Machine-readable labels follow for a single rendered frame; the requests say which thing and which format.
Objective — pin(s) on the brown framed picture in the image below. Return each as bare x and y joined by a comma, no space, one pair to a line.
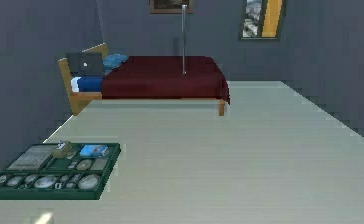
170,6

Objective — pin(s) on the tan tissue box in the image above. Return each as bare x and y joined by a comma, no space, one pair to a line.
61,149

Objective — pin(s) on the dark grey laptop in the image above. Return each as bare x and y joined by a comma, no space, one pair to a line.
85,64

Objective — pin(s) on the blue book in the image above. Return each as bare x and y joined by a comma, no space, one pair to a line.
94,150

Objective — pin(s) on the grey flat book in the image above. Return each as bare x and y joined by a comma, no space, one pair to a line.
31,157

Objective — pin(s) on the wooden bed with maroon blanket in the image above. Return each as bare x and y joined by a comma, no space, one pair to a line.
163,78

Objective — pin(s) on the window with yellow curtain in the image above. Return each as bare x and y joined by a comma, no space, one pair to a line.
261,18

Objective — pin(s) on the blue pillow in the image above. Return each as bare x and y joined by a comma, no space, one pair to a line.
114,61

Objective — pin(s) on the silver floor lamp pole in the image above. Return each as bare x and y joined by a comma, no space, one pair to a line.
184,40

